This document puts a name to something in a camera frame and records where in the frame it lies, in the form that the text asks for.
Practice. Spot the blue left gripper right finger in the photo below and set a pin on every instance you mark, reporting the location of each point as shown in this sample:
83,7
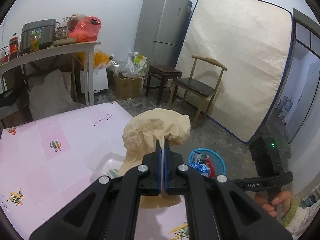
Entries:
166,166

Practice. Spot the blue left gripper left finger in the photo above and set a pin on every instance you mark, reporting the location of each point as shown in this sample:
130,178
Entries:
160,168

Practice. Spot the beige paper bag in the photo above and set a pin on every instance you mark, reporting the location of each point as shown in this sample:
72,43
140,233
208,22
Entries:
144,130

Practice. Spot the blue toothpaste box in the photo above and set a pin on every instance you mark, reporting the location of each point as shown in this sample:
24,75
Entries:
198,162

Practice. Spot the red snack bag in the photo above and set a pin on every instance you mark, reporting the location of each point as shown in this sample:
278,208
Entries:
209,164

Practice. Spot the blue mesh trash basket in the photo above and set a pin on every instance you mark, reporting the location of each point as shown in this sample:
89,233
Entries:
217,161

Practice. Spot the right hand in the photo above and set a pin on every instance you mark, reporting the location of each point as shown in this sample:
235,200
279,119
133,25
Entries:
282,199

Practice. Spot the clear plastic tray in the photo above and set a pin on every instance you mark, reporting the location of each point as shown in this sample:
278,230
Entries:
108,165

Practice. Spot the brown cardboard box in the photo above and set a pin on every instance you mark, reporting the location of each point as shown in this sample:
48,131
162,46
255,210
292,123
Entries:
125,88

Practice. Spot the wooden chair black seat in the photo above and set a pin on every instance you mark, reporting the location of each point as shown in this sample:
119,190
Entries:
197,87

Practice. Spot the dark wooden stool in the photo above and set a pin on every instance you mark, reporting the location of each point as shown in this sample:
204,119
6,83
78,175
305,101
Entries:
163,74

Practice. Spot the yellow plastic bag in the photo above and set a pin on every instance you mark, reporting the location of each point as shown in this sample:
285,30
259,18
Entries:
100,59

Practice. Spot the white sack under table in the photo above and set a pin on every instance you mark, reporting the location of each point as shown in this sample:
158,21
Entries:
51,94

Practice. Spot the white side table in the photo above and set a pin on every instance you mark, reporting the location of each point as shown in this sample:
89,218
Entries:
86,47

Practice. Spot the grey refrigerator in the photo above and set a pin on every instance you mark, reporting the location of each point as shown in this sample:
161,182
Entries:
161,30

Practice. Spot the white quilted mattress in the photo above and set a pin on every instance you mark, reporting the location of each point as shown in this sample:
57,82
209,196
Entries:
246,44

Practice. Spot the red plastic bag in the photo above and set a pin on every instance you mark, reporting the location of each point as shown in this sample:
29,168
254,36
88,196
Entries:
86,30

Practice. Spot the grey rice cooker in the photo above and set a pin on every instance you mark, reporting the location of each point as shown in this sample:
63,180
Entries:
42,30

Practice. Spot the dark sauce bottle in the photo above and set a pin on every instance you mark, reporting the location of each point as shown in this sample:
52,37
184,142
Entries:
13,47

